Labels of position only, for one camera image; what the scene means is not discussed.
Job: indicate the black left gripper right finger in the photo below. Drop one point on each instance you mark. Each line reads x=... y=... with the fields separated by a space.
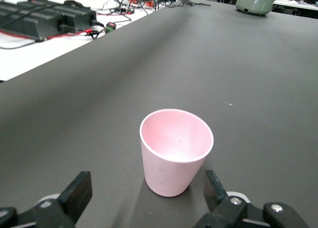
x=216 y=195

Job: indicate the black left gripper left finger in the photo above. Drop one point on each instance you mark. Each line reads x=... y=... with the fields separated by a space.
x=74 y=195

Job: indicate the pink plastic cup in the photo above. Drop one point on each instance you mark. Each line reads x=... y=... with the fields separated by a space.
x=174 y=151

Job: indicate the tiny pale crumb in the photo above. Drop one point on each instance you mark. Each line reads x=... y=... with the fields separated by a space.
x=230 y=104

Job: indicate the white desk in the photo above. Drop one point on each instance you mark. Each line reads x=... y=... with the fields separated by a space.
x=24 y=59

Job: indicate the small green terminal module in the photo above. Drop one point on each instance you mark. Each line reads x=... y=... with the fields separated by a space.
x=111 y=26

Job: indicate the black finned power supply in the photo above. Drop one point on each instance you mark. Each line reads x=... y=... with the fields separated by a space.
x=37 y=19

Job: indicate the pale green electric pot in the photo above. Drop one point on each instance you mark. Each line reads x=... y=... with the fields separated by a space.
x=256 y=4

